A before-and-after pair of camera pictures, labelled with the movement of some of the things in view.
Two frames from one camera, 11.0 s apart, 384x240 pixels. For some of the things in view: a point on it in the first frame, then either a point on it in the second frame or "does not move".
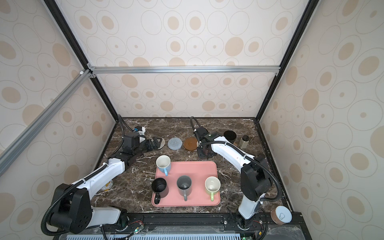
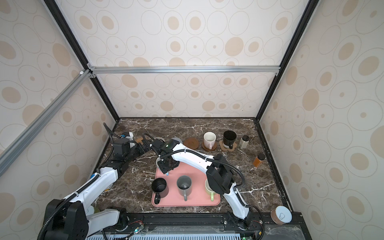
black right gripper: (199, 152) → (163, 169)
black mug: (230, 135) does not move
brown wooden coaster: (190, 144) does not move
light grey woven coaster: (162, 143) does not move
